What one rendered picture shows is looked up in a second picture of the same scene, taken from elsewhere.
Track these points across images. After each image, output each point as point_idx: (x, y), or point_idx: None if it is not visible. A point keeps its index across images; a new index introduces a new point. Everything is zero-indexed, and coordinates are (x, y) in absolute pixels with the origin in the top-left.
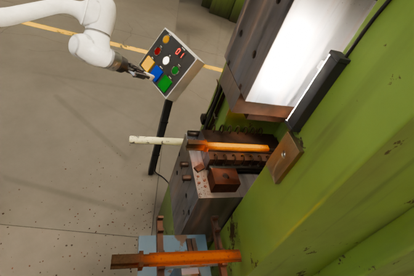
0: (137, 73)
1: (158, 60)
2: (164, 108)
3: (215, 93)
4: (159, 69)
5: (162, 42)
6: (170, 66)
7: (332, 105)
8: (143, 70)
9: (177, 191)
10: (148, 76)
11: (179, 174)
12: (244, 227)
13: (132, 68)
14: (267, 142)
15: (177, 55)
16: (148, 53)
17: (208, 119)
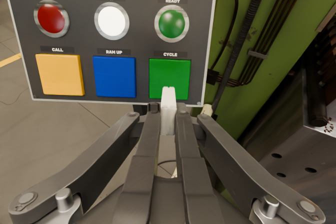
0: (289, 187)
1: (83, 43)
2: (143, 115)
3: (235, 16)
4: (115, 60)
5: None
6: (142, 26)
7: None
8: (155, 110)
9: (302, 192)
10: (186, 110)
11: (302, 177)
12: None
13: (226, 215)
14: None
15: None
16: (30, 49)
17: (232, 70)
